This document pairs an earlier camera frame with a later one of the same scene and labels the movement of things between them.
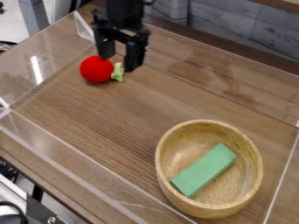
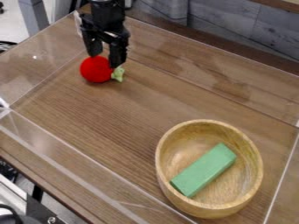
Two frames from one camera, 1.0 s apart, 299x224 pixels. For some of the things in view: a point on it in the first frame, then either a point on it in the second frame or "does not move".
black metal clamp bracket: x=38 y=213 does not move
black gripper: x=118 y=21 -> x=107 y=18
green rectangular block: x=196 y=176 does not move
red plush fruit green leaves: x=98 y=69 does not move
